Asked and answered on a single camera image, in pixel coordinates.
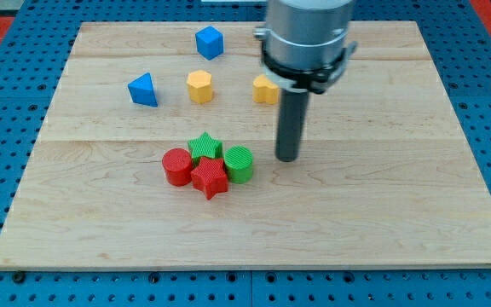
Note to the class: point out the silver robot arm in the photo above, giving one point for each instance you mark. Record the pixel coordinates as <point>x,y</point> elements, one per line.
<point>303,46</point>

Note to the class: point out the green star block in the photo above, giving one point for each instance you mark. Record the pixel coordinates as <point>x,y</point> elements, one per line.
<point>204,146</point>

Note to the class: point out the red star block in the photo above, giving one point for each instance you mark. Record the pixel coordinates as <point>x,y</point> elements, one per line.
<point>210,177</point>

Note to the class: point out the blue triangle block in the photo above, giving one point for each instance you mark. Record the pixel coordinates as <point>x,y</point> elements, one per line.
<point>142,91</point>

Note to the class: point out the green cylinder block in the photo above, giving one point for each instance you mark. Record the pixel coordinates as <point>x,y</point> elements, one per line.
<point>239,164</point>

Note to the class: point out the yellow heart block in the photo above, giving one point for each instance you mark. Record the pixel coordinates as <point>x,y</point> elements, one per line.
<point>264,90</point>

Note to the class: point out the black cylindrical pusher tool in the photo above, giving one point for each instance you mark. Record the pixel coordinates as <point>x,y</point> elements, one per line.
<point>292,114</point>

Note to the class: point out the red cylinder block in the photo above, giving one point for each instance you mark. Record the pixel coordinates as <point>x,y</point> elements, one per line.
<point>178,165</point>

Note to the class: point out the yellow hexagon block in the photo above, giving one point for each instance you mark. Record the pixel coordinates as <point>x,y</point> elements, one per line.
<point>200,88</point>

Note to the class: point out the wooden board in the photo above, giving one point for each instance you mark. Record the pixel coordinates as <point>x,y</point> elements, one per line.
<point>385,178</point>

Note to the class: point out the blue cube block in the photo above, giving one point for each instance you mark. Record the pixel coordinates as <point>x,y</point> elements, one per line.
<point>209,42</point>

